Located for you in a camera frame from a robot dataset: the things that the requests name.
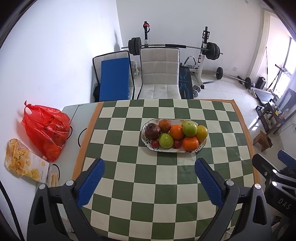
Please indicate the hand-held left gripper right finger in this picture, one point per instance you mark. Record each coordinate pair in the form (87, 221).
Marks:
(208, 183)

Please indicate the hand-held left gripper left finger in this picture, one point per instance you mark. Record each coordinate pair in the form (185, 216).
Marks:
(91, 183)

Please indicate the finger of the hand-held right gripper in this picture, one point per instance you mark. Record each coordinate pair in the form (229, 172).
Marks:
(286, 157)
(261, 162)

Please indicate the orange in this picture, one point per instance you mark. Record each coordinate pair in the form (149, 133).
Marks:
(177, 131)
(190, 143)

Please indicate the red cherry tomato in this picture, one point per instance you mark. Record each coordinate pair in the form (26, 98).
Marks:
(155, 143)
(177, 144)

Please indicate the patterned oval ceramic plate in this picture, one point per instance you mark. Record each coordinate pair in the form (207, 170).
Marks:
(166, 150)

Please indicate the green apple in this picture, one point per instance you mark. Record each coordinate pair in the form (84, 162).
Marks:
(190, 128)

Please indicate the wooden stool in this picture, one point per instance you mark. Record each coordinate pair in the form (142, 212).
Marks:
(262, 140)

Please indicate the small beige packet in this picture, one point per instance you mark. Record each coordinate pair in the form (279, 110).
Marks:
(53, 179)

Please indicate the green checkered tablecloth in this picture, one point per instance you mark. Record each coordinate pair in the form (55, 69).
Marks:
(138, 176)

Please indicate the yellow lemon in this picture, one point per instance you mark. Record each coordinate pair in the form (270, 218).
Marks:
(202, 134)

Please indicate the black low table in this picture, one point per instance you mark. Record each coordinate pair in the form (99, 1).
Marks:
(269, 111)

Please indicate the red plastic bag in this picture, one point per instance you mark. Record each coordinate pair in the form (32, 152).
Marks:
(46, 129)

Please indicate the yellow snack packet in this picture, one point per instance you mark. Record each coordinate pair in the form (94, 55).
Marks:
(23, 160)

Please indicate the brown-red passion fruit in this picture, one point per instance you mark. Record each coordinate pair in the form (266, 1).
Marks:
(165, 125)

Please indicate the black speaker box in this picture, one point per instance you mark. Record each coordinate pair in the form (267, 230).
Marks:
(261, 82)

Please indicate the black bag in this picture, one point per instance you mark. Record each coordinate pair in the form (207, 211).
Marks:
(96, 93)

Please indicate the chrome dumbbell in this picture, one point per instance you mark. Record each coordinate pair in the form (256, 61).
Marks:
(196, 90)

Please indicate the barbell with small plates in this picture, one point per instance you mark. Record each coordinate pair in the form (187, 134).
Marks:
(219, 73)

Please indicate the blue board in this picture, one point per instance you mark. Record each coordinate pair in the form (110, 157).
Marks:
(114, 78)

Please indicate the white squat rack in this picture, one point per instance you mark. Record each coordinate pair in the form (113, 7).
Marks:
(201, 69)

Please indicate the barbell with black plates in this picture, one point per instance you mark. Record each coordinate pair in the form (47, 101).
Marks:
(212, 51)

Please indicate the small white fan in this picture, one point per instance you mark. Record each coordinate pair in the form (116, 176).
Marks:
(134, 67)

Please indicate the white padded chair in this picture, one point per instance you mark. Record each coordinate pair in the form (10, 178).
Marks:
(159, 69)

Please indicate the chair with blue board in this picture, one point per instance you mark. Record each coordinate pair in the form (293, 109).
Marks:
(111, 55)

